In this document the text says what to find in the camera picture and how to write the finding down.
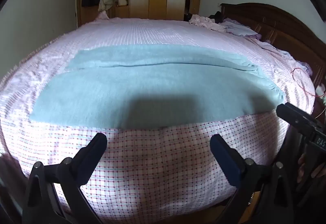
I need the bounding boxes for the purple frilled pillow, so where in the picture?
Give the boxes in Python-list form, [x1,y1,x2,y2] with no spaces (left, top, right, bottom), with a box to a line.
[221,18,261,37]

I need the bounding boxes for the dark cloth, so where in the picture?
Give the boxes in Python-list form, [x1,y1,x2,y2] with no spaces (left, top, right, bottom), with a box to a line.
[209,11,225,23]

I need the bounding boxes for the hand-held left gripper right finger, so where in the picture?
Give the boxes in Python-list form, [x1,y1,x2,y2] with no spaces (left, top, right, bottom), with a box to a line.
[209,134,301,224]

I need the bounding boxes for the light blue towel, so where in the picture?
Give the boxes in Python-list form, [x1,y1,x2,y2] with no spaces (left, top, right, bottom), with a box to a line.
[30,44,285,129]

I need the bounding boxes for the person's right hand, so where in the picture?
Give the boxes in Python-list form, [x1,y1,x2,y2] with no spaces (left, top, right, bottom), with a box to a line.
[297,153,326,185]

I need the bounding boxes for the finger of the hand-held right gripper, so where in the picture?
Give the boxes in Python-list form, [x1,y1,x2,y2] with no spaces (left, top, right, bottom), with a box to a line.
[276,102,319,136]

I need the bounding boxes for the red cable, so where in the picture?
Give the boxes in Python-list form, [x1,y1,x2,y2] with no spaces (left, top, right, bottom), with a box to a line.
[292,67,326,99]

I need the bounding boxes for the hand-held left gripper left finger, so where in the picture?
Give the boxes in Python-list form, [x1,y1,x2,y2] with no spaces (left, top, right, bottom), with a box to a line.
[22,133,108,224]

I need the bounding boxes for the pink checked bedspread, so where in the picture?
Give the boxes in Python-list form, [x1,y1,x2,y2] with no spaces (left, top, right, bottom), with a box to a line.
[0,17,316,217]

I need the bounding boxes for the dark wooden headboard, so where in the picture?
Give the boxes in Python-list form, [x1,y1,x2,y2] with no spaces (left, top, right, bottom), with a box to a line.
[220,3,326,117]

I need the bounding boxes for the pink crumpled clothes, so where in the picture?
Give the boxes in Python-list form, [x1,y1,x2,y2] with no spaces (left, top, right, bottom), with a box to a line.
[189,14,225,32]

